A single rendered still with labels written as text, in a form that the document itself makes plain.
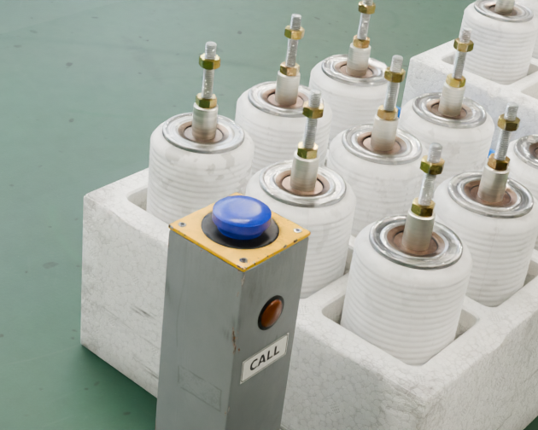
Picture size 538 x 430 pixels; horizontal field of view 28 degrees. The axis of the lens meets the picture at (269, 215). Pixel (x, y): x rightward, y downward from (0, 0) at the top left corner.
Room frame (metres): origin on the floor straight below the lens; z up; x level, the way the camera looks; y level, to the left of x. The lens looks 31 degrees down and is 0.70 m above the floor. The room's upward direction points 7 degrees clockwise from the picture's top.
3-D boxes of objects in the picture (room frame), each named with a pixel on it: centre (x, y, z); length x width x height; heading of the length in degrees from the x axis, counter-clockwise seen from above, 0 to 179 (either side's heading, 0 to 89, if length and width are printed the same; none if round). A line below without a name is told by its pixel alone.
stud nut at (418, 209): (0.73, -0.12, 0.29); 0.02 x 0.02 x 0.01; 44
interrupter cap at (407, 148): (0.90, -0.10, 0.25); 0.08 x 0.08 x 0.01
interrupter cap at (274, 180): (0.80, -0.03, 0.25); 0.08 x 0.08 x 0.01
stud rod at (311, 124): (0.80, -0.03, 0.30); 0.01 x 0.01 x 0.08
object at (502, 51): (1.31, -0.26, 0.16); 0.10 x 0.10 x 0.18
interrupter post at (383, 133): (0.90, -0.10, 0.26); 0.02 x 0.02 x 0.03
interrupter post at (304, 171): (0.80, -0.03, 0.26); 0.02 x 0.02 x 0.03
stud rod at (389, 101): (0.90, -0.10, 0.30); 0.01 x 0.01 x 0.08
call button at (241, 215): (0.62, 0.02, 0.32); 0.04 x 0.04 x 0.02
